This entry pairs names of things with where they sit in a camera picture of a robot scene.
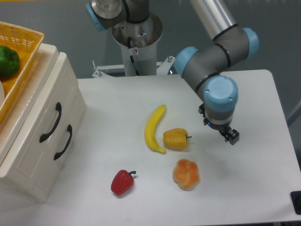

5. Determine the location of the black device at edge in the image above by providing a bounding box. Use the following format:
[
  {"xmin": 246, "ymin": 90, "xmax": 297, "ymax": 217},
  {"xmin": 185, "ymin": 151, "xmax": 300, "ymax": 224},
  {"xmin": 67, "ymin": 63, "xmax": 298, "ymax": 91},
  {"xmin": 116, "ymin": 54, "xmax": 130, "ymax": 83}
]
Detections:
[{"xmin": 290, "ymin": 191, "xmax": 301, "ymax": 215}]

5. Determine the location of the black drawer handle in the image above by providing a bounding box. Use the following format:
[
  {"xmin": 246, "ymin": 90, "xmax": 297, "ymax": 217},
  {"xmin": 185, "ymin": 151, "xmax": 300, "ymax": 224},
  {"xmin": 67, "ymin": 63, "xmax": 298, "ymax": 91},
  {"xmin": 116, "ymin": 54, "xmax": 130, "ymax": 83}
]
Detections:
[
  {"xmin": 54, "ymin": 124, "xmax": 73, "ymax": 161},
  {"xmin": 39, "ymin": 102, "xmax": 62, "ymax": 143}
]

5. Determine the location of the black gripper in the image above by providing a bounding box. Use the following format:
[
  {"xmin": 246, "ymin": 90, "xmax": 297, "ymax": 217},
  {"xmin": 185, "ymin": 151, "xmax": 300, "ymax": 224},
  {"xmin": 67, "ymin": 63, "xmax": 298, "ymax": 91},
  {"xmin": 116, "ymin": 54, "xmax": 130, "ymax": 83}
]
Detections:
[{"xmin": 198, "ymin": 104, "xmax": 240, "ymax": 145}]

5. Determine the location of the red bell pepper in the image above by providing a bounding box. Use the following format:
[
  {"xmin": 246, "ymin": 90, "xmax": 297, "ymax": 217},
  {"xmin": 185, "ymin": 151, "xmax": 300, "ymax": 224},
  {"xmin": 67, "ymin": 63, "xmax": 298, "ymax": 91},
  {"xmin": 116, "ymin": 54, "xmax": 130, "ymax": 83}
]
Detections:
[{"xmin": 111, "ymin": 169, "xmax": 136, "ymax": 195}]

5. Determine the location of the yellow bell pepper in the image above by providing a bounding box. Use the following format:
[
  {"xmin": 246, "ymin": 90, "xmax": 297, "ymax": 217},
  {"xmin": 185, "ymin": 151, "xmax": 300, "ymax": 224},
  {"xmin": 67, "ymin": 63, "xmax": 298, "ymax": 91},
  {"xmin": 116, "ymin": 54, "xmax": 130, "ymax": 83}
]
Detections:
[{"xmin": 163, "ymin": 128, "xmax": 192, "ymax": 150}]

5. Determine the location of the white drawer cabinet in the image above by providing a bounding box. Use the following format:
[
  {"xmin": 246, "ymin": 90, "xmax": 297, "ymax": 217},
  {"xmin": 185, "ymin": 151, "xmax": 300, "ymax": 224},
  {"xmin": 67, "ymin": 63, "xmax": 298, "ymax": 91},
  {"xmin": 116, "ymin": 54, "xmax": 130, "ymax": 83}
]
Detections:
[{"xmin": 0, "ymin": 44, "xmax": 86, "ymax": 202}]

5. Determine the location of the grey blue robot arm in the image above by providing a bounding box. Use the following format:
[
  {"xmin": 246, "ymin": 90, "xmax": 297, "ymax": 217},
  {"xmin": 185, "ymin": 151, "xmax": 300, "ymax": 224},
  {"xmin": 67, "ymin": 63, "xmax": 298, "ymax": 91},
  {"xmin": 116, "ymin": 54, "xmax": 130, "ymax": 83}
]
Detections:
[{"xmin": 86, "ymin": 0, "xmax": 259, "ymax": 145}]

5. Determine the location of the white drawer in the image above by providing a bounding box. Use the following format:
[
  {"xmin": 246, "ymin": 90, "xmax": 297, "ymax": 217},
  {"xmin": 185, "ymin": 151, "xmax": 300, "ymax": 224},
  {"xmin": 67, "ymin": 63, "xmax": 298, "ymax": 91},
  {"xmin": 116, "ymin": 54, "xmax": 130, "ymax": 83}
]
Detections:
[{"xmin": 0, "ymin": 52, "xmax": 86, "ymax": 181}]

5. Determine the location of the yellow plastic basket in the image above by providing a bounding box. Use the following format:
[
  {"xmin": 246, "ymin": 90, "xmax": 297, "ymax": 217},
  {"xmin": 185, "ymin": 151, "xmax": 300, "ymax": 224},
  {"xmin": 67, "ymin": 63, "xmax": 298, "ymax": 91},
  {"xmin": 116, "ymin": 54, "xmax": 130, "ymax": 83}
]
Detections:
[{"xmin": 0, "ymin": 22, "xmax": 44, "ymax": 121}]

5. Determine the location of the green bell pepper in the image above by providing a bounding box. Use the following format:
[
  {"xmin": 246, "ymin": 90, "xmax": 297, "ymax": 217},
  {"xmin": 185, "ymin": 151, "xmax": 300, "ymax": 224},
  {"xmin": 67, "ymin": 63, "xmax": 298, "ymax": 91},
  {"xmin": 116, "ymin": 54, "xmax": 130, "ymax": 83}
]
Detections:
[{"xmin": 0, "ymin": 45, "xmax": 20, "ymax": 78}]

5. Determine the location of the black top drawer handle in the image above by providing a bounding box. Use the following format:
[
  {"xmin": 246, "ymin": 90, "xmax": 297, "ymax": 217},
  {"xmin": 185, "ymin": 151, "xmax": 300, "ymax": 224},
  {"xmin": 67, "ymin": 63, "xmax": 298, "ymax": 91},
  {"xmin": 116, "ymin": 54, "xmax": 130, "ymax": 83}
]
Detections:
[{"xmin": 39, "ymin": 102, "xmax": 62, "ymax": 143}]

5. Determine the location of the orange braided bread roll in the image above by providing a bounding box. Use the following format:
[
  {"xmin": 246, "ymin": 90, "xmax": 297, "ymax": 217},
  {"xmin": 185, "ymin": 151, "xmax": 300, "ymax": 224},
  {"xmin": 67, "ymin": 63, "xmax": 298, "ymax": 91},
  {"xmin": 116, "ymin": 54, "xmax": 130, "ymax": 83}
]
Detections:
[{"xmin": 173, "ymin": 159, "xmax": 200, "ymax": 191}]

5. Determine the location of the yellow banana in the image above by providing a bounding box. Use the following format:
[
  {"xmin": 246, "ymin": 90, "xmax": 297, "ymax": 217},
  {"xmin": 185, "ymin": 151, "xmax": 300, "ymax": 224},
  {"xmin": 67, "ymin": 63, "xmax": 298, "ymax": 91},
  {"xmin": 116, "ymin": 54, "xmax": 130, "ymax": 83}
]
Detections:
[{"xmin": 144, "ymin": 105, "xmax": 166, "ymax": 154}]

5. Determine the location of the black lower drawer handle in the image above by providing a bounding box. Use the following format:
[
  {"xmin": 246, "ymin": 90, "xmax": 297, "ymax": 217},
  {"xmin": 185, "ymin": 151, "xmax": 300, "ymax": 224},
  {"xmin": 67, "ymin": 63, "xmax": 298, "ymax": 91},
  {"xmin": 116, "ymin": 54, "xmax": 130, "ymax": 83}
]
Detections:
[{"xmin": 54, "ymin": 124, "xmax": 73, "ymax": 161}]

